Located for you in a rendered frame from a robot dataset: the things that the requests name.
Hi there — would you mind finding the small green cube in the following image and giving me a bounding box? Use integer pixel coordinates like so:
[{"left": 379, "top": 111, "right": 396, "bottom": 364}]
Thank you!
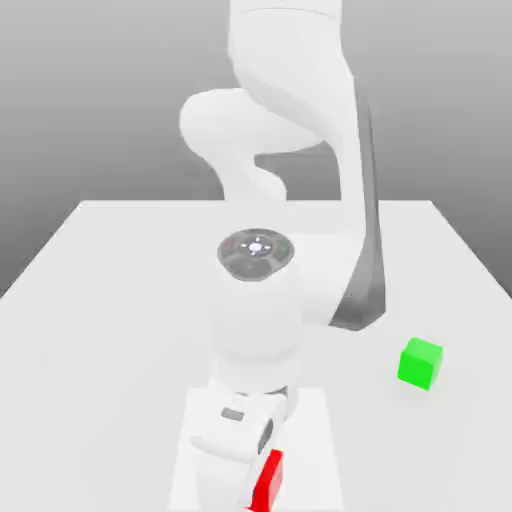
[{"left": 396, "top": 336, "right": 445, "bottom": 392}]

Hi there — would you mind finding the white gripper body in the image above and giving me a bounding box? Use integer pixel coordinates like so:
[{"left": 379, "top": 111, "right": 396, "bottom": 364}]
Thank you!
[{"left": 189, "top": 433, "right": 268, "bottom": 512}]

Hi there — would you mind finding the small red cube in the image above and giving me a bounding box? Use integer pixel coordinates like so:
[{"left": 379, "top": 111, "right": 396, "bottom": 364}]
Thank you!
[{"left": 243, "top": 448, "right": 285, "bottom": 512}]

